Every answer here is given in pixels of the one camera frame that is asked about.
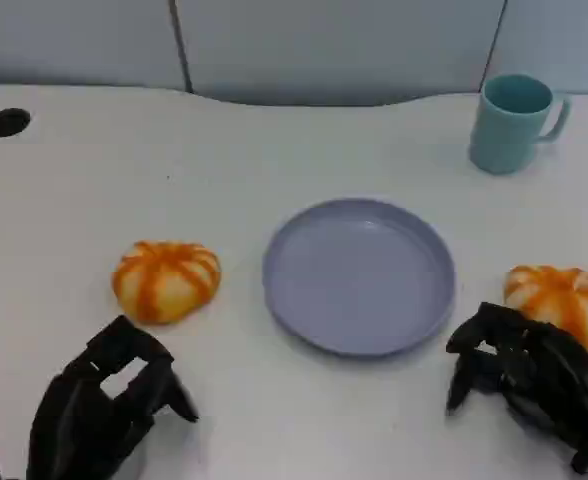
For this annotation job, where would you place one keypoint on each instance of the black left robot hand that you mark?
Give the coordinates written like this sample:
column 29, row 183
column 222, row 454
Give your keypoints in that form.
column 84, row 410

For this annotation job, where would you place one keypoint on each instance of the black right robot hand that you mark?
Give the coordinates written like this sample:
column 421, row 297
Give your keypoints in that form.
column 554, row 380

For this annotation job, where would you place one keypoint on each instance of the orange and white bread roll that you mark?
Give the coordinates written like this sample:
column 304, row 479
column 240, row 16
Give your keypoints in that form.
column 564, row 297
column 166, row 282

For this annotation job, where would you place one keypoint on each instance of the lilac plate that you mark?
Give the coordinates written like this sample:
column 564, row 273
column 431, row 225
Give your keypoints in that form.
column 359, row 280

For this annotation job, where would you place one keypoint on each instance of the pale green mug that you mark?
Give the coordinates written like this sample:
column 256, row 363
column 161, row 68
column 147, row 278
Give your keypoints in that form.
column 509, row 130

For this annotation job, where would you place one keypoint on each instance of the grey partition panel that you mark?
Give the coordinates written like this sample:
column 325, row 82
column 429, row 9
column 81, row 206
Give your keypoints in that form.
column 74, row 40
column 559, row 35
column 339, row 45

